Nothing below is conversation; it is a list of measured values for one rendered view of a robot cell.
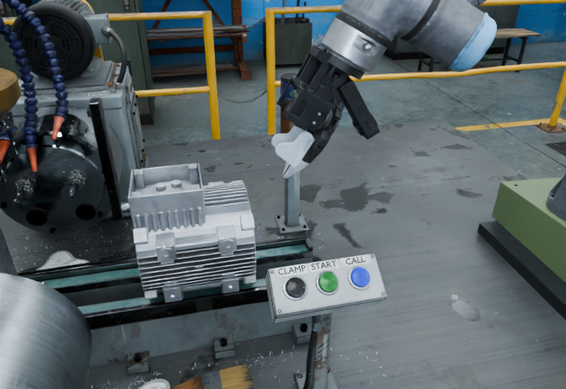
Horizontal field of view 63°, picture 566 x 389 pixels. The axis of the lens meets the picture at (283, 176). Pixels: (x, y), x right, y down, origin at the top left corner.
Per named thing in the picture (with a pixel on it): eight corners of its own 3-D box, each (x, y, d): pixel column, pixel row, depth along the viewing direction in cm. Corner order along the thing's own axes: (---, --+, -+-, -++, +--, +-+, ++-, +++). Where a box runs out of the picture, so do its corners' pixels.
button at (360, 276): (351, 290, 69) (354, 287, 68) (346, 271, 71) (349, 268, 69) (370, 287, 70) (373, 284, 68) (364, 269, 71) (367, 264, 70)
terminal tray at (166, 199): (134, 236, 77) (127, 199, 74) (137, 202, 86) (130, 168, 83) (206, 226, 80) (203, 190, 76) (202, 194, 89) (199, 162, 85)
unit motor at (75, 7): (44, 173, 123) (-4, 7, 102) (66, 126, 151) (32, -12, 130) (143, 163, 128) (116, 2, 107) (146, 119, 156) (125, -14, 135)
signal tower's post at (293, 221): (280, 234, 123) (280, 82, 103) (274, 218, 130) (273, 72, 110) (309, 231, 125) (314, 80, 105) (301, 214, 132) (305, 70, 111)
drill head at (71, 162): (-4, 267, 94) (-46, 157, 82) (40, 173, 129) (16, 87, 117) (123, 250, 99) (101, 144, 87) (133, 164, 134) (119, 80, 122)
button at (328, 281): (319, 295, 68) (321, 293, 67) (314, 276, 70) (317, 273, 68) (338, 293, 69) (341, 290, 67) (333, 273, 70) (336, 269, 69)
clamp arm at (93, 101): (109, 221, 94) (83, 103, 82) (111, 214, 97) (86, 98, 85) (127, 220, 95) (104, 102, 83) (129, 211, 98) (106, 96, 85)
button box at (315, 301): (272, 323, 69) (275, 316, 65) (264, 278, 73) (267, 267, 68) (378, 305, 73) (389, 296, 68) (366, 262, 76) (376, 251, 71)
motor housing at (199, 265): (146, 320, 81) (129, 231, 72) (149, 253, 97) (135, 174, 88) (258, 301, 85) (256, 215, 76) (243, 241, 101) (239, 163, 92)
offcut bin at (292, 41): (303, 59, 584) (305, -11, 544) (313, 69, 544) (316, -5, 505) (263, 61, 574) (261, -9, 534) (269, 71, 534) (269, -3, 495)
